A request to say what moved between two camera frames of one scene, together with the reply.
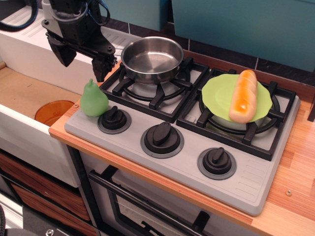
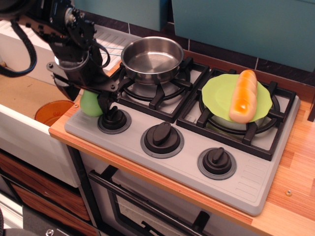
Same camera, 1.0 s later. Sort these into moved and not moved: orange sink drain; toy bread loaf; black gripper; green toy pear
Moved: black gripper
Not moved: toy bread loaf; green toy pear; orange sink drain
